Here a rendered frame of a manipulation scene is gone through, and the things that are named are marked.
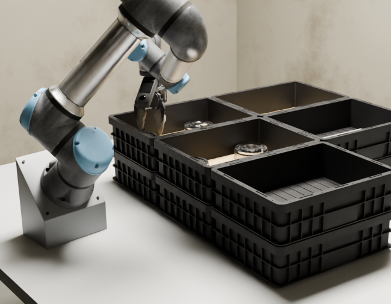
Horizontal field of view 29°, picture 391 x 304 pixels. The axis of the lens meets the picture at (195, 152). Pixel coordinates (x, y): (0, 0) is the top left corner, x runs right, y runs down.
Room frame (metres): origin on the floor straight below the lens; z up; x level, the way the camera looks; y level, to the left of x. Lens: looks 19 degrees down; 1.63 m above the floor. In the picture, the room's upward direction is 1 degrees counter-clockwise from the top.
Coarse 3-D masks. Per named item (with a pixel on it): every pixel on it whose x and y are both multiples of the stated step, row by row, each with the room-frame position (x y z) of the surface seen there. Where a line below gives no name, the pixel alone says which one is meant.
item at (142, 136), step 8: (168, 104) 2.48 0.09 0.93; (176, 104) 2.49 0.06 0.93; (224, 104) 2.47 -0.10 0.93; (128, 112) 2.39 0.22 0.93; (240, 112) 2.39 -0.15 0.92; (248, 112) 2.37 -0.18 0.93; (112, 120) 2.33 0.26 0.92; (120, 120) 2.31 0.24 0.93; (240, 120) 2.29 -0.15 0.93; (120, 128) 2.28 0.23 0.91; (128, 128) 2.23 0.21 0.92; (136, 128) 2.22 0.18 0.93; (200, 128) 2.20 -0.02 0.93; (136, 136) 2.19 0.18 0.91; (144, 136) 2.15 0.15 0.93; (152, 136) 2.14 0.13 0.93; (160, 136) 2.13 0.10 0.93; (152, 144) 2.12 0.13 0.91
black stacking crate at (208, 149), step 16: (224, 128) 2.23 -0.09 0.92; (240, 128) 2.27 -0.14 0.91; (256, 128) 2.30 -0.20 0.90; (272, 128) 2.25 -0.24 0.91; (176, 144) 2.14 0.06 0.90; (192, 144) 2.17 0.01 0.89; (208, 144) 2.20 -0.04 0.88; (224, 144) 2.23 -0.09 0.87; (272, 144) 2.25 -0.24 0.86; (288, 144) 2.18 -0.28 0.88; (160, 160) 2.09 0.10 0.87; (176, 160) 2.01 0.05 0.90; (160, 176) 2.08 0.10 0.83; (176, 176) 2.01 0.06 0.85; (192, 176) 1.95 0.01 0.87; (208, 176) 1.88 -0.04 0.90; (192, 192) 1.95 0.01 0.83; (208, 192) 1.88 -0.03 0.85
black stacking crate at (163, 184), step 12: (156, 180) 2.10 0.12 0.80; (168, 192) 2.06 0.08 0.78; (180, 192) 1.98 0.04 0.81; (168, 204) 2.06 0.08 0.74; (180, 204) 2.00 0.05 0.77; (192, 204) 1.93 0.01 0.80; (204, 204) 1.88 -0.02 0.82; (180, 216) 2.00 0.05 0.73; (192, 216) 1.94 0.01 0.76; (204, 216) 1.90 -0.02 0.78; (192, 228) 1.95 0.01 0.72; (204, 228) 1.90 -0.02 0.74
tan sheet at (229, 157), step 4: (224, 156) 2.23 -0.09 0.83; (228, 156) 2.23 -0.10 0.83; (232, 156) 2.23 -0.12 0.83; (208, 160) 2.19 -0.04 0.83; (212, 160) 2.19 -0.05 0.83; (216, 160) 2.19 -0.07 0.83; (220, 160) 2.19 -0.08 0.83; (224, 160) 2.19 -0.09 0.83; (228, 160) 2.19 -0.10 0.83; (212, 164) 2.16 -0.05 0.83
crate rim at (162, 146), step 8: (248, 120) 2.28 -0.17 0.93; (256, 120) 2.30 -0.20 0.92; (264, 120) 2.28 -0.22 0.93; (208, 128) 2.20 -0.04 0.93; (216, 128) 2.22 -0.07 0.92; (288, 128) 2.19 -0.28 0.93; (168, 136) 2.13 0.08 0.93; (176, 136) 2.14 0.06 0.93; (304, 136) 2.12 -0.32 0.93; (312, 136) 2.11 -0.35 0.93; (160, 144) 2.07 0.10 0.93; (304, 144) 2.04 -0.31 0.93; (168, 152) 2.03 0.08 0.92; (176, 152) 1.99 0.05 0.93; (272, 152) 1.98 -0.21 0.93; (184, 160) 1.96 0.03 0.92; (192, 160) 1.92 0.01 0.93; (232, 160) 1.91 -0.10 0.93; (200, 168) 1.89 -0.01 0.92; (208, 168) 1.87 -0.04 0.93
